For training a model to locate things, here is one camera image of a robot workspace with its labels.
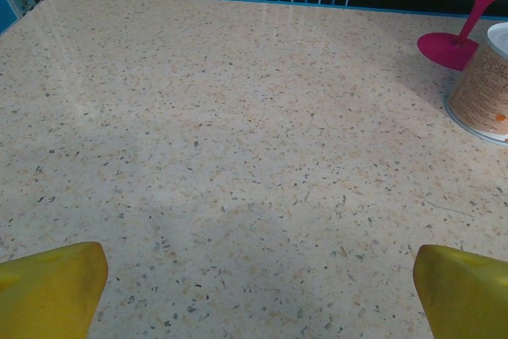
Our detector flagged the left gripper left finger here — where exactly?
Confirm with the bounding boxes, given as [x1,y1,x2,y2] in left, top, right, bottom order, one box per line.
[0,241,110,339]

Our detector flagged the magenta plastic goblet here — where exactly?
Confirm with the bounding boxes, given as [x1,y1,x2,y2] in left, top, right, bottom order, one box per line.
[417,0,508,73]

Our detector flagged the small can with white lid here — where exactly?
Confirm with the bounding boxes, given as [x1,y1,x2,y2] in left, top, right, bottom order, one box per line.
[443,21,508,145]

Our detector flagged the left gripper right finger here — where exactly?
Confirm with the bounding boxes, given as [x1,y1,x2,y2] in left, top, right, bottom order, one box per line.
[412,244,508,339]

